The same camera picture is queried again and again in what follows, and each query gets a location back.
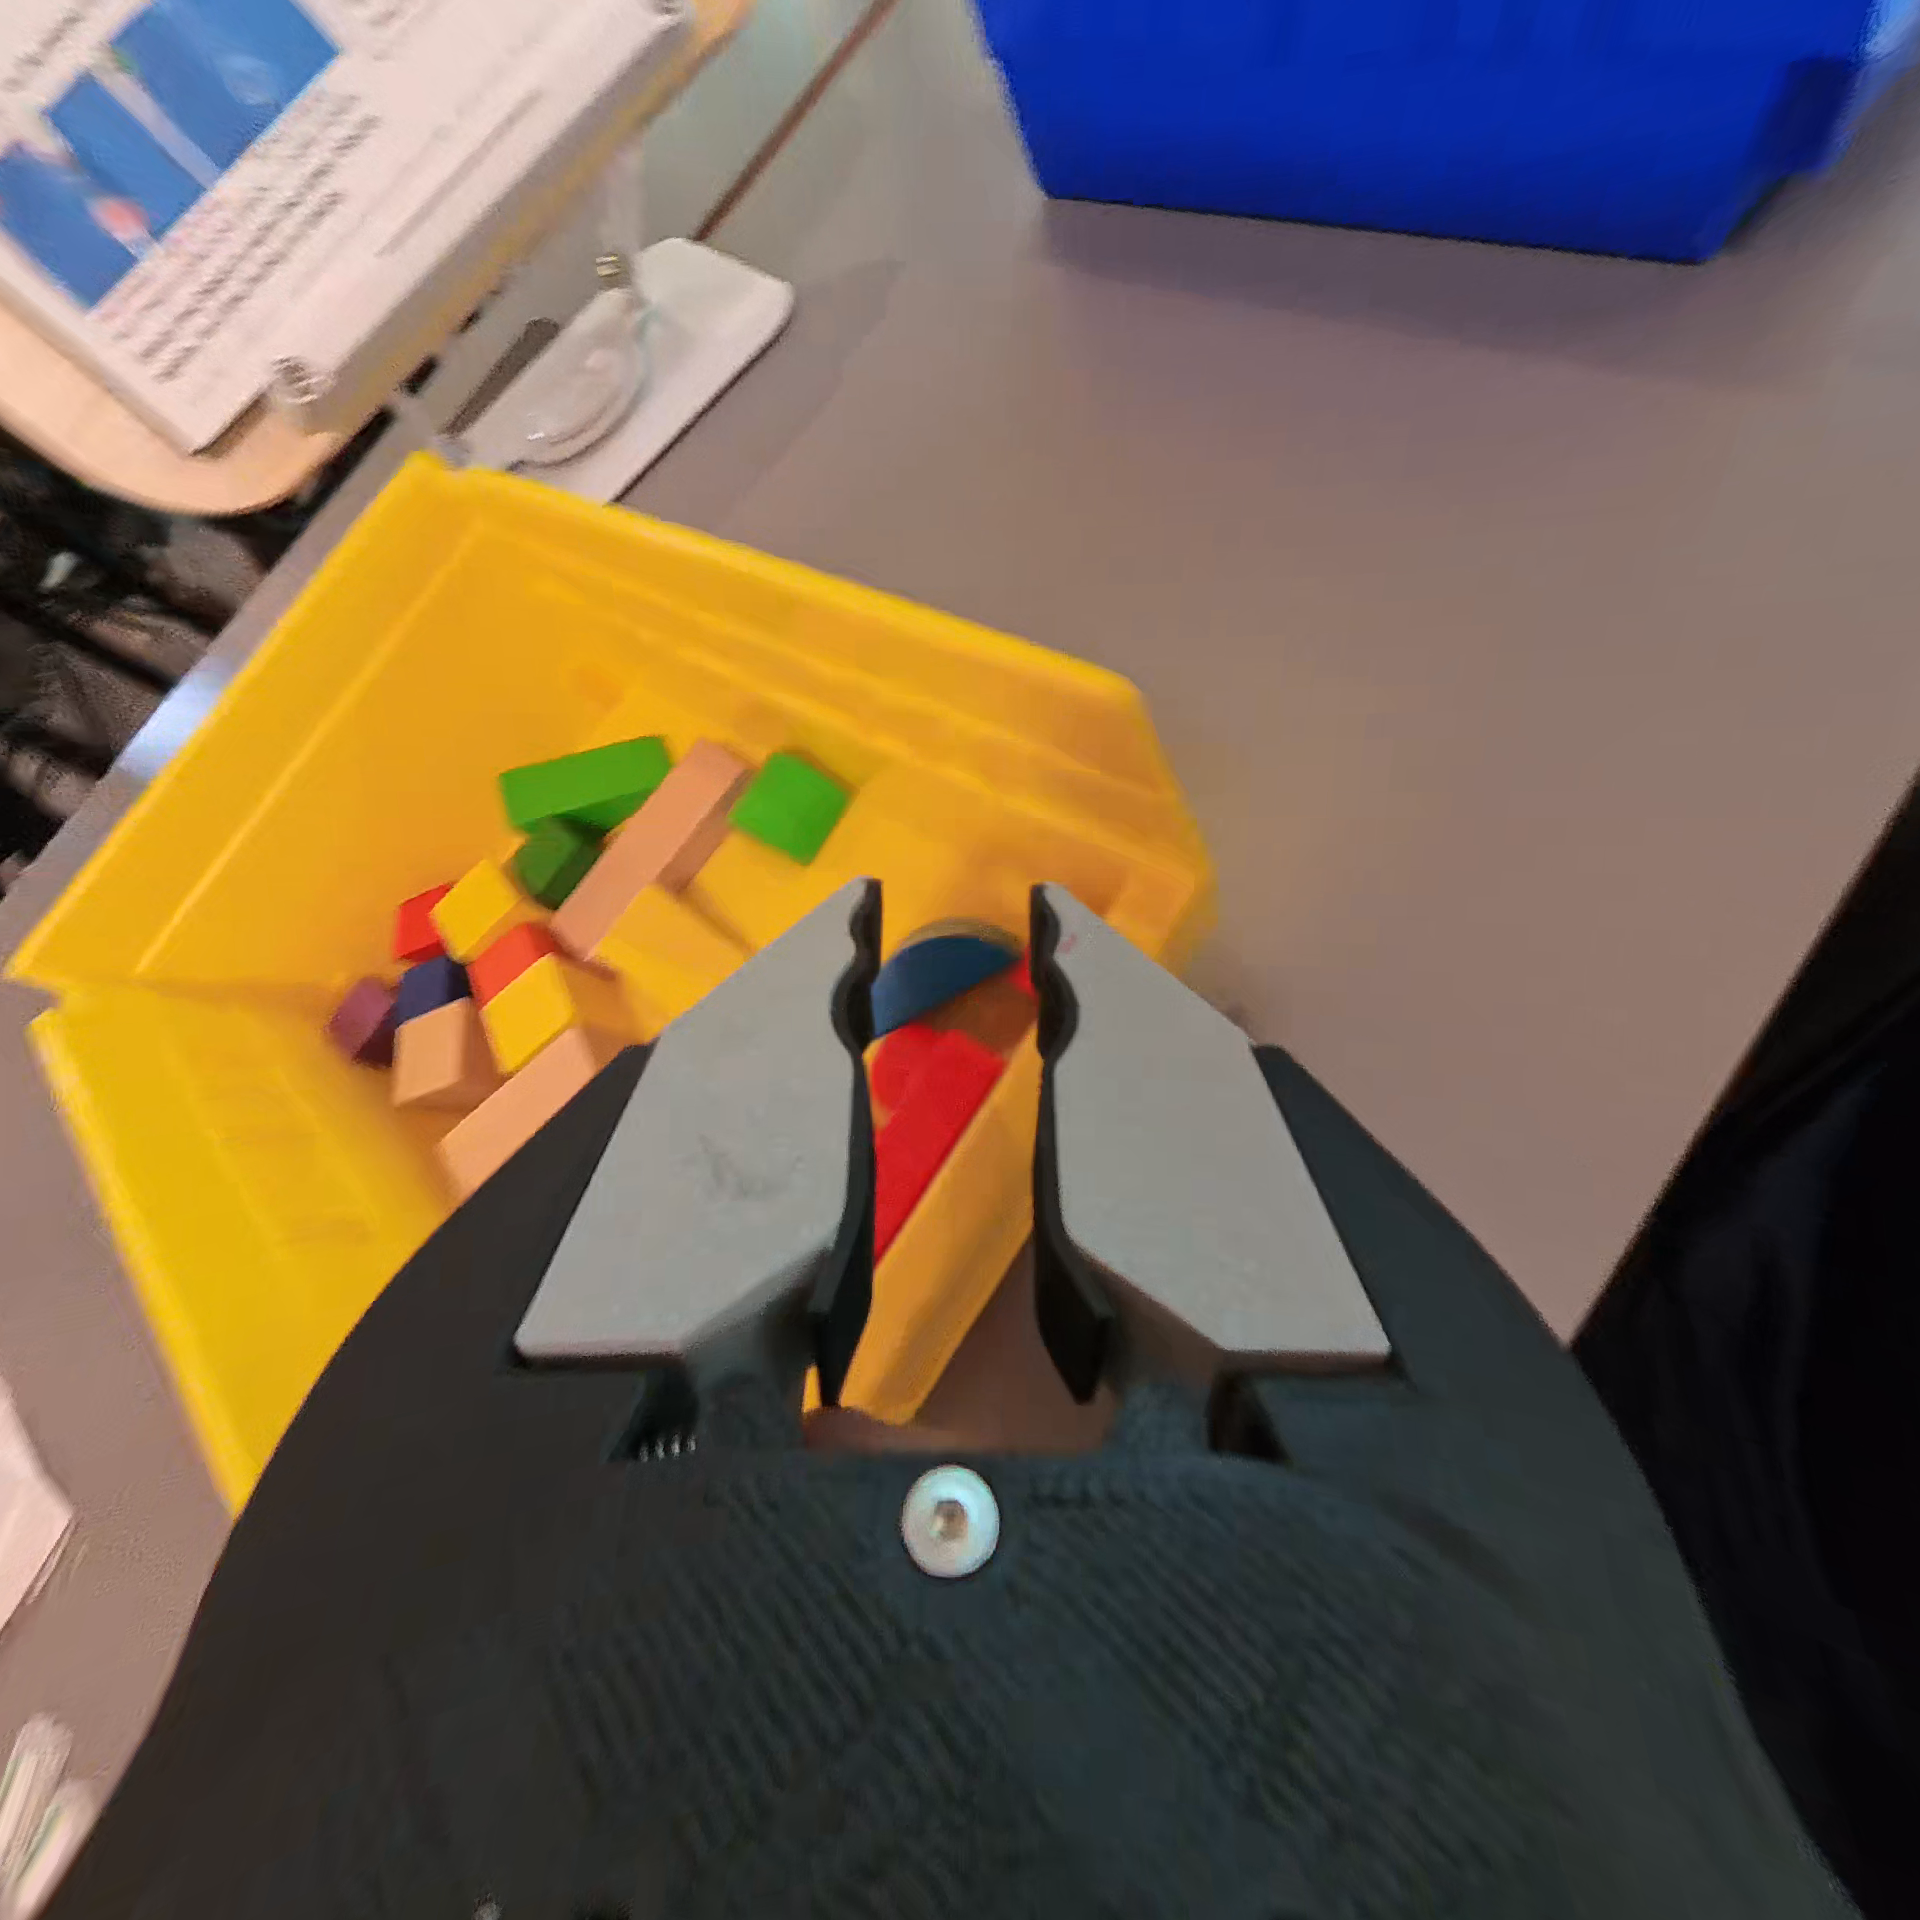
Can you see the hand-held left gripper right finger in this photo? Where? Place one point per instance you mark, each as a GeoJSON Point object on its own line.
{"type": "Point", "coordinates": [1202, 1184]}

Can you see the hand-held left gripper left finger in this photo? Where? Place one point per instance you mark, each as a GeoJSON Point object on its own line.
{"type": "Point", "coordinates": [692, 1184]}

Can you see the small red wooden cube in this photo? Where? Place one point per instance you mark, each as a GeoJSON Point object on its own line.
{"type": "Point", "coordinates": [421, 921]}

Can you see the yellow plastic bin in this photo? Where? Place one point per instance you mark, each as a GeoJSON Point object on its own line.
{"type": "Point", "coordinates": [300, 751]}

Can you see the blue plastic bin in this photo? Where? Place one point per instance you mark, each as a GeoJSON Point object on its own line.
{"type": "Point", "coordinates": [1426, 119]}

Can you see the pile of coloured wooden blocks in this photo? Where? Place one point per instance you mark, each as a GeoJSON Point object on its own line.
{"type": "Point", "coordinates": [629, 885]}

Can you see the blue half-round wooden piece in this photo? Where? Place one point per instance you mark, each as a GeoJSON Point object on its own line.
{"type": "Point", "coordinates": [939, 968]}

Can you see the person's right leg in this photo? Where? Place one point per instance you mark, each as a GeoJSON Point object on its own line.
{"type": "Point", "coordinates": [1800, 1349]}

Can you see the laminated label sheet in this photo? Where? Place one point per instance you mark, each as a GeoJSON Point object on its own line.
{"type": "Point", "coordinates": [23, 1516]}

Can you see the white stand base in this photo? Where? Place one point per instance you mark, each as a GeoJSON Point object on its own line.
{"type": "Point", "coordinates": [722, 317]}

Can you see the small white packet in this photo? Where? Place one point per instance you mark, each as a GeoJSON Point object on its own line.
{"type": "Point", "coordinates": [32, 1779]}

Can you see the instruction sheet on stand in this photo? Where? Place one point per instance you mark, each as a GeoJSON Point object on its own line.
{"type": "Point", "coordinates": [150, 464]}

